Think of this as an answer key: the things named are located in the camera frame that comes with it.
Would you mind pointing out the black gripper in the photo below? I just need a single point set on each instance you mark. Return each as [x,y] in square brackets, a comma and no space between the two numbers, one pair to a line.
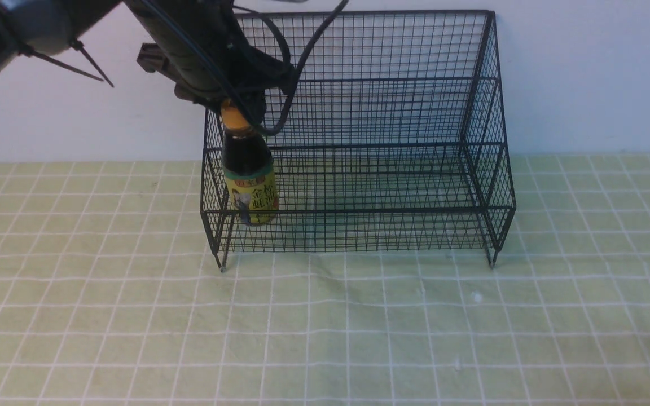
[210,55]

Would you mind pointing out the dark sauce bottle orange cap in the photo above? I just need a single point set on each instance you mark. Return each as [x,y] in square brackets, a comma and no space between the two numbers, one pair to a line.
[248,168]

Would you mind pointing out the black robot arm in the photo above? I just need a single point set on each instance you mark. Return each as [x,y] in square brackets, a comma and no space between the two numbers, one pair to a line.
[52,31]

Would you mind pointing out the green checkered tablecloth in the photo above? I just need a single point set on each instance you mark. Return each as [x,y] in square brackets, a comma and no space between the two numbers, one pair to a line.
[109,296]

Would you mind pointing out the black wire mesh shelf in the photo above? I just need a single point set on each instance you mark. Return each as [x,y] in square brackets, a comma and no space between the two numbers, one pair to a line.
[396,141]

